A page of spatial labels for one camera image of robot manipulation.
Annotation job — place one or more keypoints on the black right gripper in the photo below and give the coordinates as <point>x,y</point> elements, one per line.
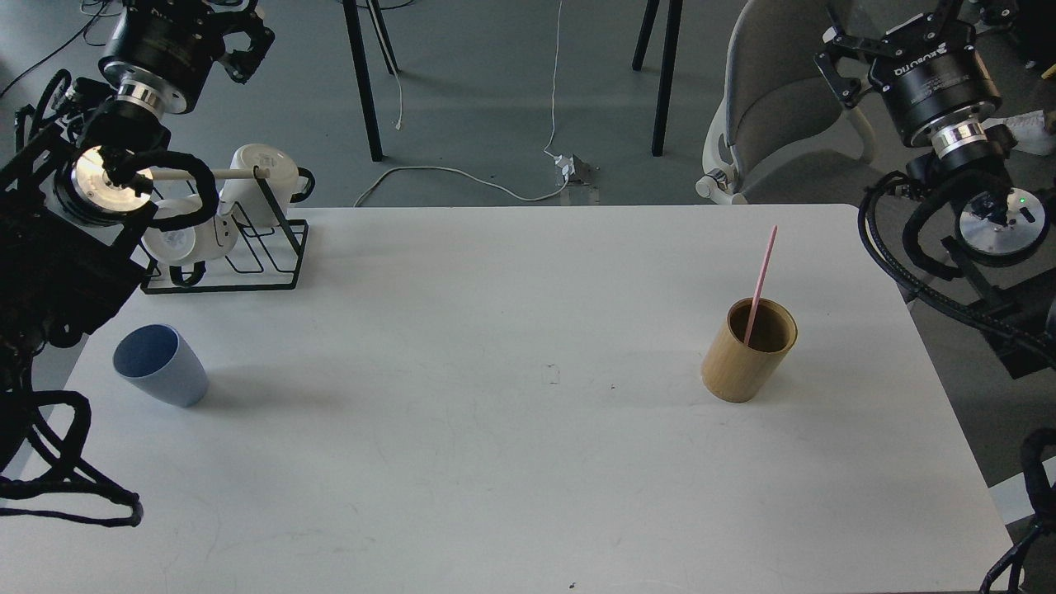
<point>926,71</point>

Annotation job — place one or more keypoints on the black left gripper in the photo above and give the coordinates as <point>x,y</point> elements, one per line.
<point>161,52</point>

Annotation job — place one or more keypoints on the pink chopstick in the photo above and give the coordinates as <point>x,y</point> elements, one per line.
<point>760,282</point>

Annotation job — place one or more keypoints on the blue plastic cup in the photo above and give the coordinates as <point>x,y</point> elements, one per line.
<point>158,360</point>

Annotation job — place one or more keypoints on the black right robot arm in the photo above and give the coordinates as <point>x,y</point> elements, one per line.
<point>955,209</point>

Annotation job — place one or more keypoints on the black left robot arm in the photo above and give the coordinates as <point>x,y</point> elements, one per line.
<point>91,175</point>

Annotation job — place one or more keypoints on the grey office chair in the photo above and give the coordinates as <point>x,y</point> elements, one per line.
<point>773,98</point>

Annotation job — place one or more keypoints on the black table leg left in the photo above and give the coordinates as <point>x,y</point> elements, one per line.
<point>361,70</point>

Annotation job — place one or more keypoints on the black table leg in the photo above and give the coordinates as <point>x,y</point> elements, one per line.
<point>361,70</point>
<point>672,31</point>

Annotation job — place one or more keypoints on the white mug upper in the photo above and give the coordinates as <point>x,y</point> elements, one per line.
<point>246,200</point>

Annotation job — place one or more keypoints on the white mug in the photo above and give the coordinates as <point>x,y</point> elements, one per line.
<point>214,239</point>
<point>246,200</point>

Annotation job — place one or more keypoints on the white mug lower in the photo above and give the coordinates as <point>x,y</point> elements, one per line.
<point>214,239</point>

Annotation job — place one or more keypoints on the white sneaker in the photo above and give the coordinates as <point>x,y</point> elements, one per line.
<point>1034,131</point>

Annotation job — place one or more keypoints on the black table leg right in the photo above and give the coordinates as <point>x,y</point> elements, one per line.
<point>672,31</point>

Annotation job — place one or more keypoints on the white power adapter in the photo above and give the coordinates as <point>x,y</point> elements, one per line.
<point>572,170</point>

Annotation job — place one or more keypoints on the bamboo cylinder holder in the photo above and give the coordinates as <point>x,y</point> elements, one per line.
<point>735,369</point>

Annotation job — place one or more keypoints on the black wire mug rack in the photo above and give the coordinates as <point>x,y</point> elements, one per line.
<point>261,261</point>

